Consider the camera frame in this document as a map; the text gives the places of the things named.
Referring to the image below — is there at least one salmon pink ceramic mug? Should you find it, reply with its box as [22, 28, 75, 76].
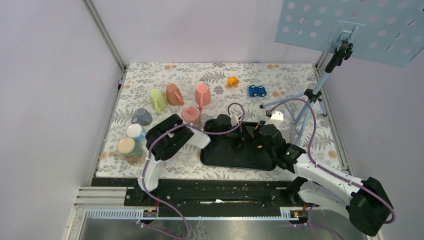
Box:
[195, 83, 212, 109]

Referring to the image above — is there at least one yellow ceramic mug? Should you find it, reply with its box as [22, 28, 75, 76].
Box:
[254, 131, 264, 149]

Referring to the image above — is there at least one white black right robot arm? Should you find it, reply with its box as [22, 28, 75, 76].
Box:
[252, 121, 396, 237]

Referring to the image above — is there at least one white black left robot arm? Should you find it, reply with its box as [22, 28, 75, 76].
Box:
[135, 114, 243, 206]

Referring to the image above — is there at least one brown ceramic mug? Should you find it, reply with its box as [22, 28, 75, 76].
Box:
[166, 83, 184, 106]

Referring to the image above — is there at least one green ceramic mug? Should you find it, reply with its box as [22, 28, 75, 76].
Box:
[149, 88, 168, 114]

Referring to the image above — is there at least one grey ceramic mug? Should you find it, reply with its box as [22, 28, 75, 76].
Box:
[131, 107, 153, 126]

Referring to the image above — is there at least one blue white ceramic mug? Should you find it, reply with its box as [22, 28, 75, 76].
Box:
[125, 123, 146, 143]

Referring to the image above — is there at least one beige teal ceramic mug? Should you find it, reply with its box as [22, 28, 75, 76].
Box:
[114, 137, 143, 164]

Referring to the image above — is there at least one black plastic tray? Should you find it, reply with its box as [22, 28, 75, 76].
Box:
[200, 121, 277, 171]

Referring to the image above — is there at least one floral patterned tablecloth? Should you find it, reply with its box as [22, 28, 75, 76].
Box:
[95, 63, 344, 181]

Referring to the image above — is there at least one small orange toy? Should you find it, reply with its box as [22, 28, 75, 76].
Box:
[228, 76, 240, 87]

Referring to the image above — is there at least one blue toy car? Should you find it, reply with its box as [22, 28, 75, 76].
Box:
[248, 85, 267, 97]

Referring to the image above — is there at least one light blue tripod stand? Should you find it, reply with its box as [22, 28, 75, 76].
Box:
[259, 40, 354, 147]

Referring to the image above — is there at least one light blue perforated board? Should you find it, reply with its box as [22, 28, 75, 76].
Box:
[274, 0, 424, 67]

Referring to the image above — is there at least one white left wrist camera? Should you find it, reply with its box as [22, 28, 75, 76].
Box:
[229, 112, 242, 127]

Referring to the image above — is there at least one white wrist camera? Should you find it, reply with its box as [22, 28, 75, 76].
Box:
[229, 112, 242, 127]
[265, 111, 284, 128]

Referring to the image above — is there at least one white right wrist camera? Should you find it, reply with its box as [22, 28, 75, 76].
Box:
[265, 111, 284, 128]

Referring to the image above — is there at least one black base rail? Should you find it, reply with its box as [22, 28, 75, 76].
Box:
[91, 177, 310, 218]

